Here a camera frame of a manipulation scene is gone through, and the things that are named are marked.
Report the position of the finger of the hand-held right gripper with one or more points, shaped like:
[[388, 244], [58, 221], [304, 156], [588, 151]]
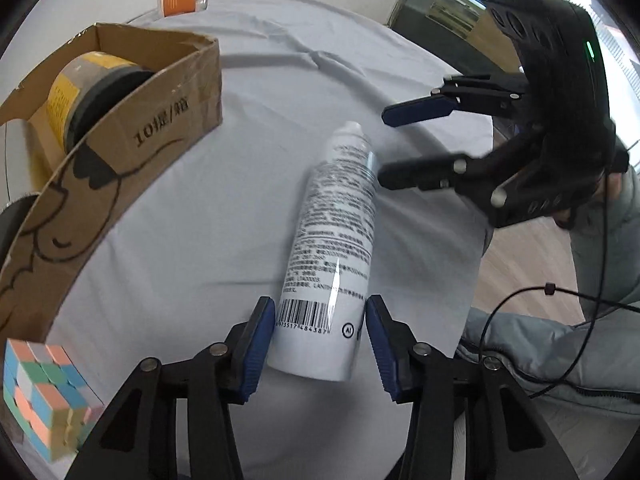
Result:
[[417, 109], [415, 172]]

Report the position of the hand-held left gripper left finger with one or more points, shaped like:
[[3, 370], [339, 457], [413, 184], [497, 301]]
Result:
[[255, 347]]

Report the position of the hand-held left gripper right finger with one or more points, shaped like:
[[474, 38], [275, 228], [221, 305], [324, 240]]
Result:
[[382, 347]]

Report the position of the white spray bottle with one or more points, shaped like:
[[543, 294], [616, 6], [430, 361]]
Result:
[[330, 260]]

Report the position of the brown cardboard box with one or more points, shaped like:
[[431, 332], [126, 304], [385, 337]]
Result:
[[95, 180]]

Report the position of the person's right forearm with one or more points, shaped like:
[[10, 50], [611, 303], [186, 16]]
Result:
[[607, 260]]

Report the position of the grey tablecloth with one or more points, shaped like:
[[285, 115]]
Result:
[[280, 170]]

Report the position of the person's grey jacket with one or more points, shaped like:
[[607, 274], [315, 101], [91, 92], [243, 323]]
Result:
[[565, 360]]

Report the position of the pastel puzzle cube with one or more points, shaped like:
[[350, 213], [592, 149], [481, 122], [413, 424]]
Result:
[[45, 400]]

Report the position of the yellow label canister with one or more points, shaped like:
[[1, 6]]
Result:
[[87, 100]]

